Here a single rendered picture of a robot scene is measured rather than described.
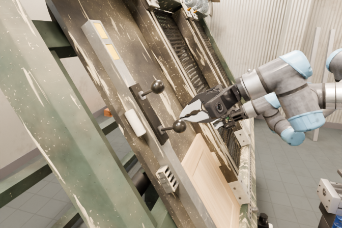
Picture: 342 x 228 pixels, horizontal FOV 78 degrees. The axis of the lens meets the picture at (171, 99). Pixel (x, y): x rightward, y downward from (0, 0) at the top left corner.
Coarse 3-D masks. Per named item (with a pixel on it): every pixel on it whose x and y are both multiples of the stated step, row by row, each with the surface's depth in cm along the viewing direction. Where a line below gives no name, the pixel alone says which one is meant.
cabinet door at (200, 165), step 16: (192, 144) 88; (192, 160) 80; (208, 160) 93; (192, 176) 75; (208, 176) 86; (208, 192) 81; (224, 192) 93; (208, 208) 75; (224, 208) 87; (224, 224) 81
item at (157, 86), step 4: (156, 80) 54; (160, 80) 54; (152, 84) 54; (156, 84) 53; (160, 84) 53; (152, 88) 54; (156, 88) 53; (160, 88) 53; (164, 88) 55; (140, 92) 62; (144, 92) 61; (148, 92) 59; (156, 92) 54; (160, 92) 54; (140, 96) 62; (144, 96) 63
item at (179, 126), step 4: (176, 120) 56; (180, 120) 55; (176, 124) 54; (180, 124) 54; (184, 124) 55; (160, 128) 63; (164, 128) 61; (168, 128) 60; (172, 128) 58; (176, 128) 54; (180, 128) 54; (184, 128) 55; (160, 132) 63; (164, 132) 64; (176, 132) 55; (180, 132) 55
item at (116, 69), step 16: (96, 32) 60; (96, 48) 61; (112, 64) 61; (112, 80) 62; (128, 80) 63; (128, 96) 62; (160, 160) 65; (176, 160) 67; (176, 176) 64; (176, 192) 66; (192, 192) 67; (192, 208) 65; (208, 224) 67
